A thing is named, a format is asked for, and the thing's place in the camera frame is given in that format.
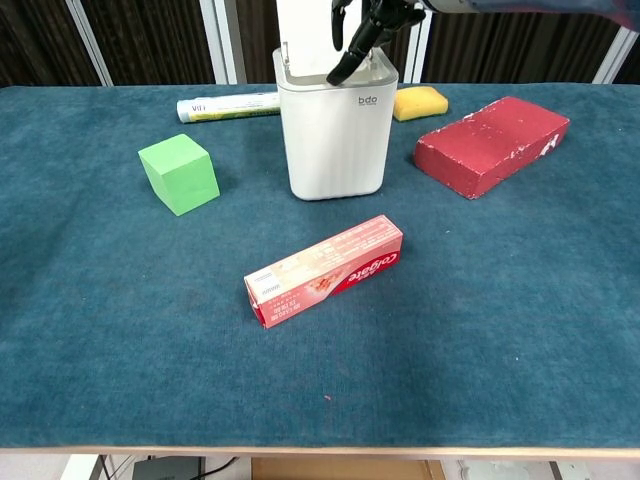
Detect cardboard box under table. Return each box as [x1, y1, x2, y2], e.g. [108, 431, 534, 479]
[250, 457, 446, 480]

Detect white plastic trash bin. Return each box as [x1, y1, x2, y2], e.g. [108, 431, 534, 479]
[272, 0, 401, 202]

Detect rolled white green package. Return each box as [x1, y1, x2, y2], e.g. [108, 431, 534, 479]
[175, 91, 282, 126]

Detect black cable under table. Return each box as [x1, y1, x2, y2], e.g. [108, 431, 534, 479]
[202, 456, 240, 476]

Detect yellow sponge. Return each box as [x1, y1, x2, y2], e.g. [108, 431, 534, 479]
[392, 85, 450, 123]

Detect green cube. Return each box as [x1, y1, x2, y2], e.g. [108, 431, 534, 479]
[137, 133, 222, 217]

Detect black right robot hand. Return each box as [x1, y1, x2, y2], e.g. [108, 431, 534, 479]
[326, 0, 427, 86]

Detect grey box under table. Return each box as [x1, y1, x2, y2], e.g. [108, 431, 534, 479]
[131, 456, 207, 480]

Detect blue table cloth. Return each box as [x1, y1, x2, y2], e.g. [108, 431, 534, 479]
[0, 82, 640, 449]

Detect red Colgate toothpaste box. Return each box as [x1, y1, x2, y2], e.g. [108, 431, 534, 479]
[243, 214, 405, 330]

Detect red brick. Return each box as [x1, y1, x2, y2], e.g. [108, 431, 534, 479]
[412, 96, 572, 201]

